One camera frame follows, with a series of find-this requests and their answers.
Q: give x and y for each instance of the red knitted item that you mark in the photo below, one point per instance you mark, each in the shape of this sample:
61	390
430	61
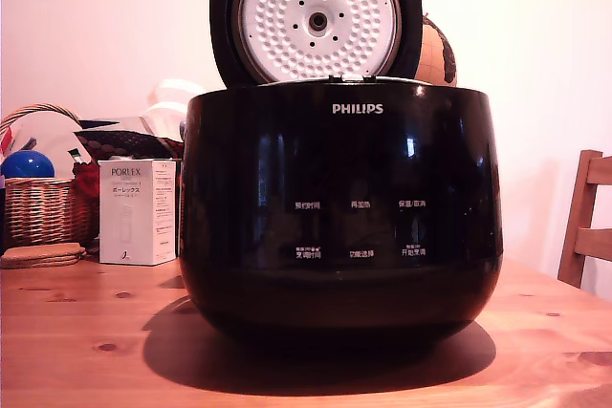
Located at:
86	181

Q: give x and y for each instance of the blue ball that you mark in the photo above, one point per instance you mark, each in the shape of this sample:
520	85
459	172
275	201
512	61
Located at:
26	164

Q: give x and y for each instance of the dark patterned bag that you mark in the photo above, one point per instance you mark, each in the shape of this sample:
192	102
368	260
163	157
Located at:
129	143

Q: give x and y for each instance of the cork coaster stack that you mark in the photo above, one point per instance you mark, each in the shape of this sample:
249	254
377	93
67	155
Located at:
43	254

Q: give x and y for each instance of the white Porlex box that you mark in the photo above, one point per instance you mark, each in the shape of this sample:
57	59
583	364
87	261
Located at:
134	217

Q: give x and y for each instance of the white plastic bag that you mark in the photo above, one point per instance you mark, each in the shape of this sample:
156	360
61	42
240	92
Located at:
167	109

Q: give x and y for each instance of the cork globe on metal stand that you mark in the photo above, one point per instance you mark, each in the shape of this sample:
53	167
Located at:
432	54

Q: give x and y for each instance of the black Philips rice cooker body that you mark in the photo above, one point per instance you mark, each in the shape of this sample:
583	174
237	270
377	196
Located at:
334	164

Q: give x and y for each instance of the black rice cooker lid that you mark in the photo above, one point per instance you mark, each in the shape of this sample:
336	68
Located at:
287	21

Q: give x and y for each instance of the wooden chair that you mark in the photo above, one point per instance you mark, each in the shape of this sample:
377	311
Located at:
576	217

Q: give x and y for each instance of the white printed paper bag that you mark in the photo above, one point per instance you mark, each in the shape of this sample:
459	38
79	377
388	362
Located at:
48	133

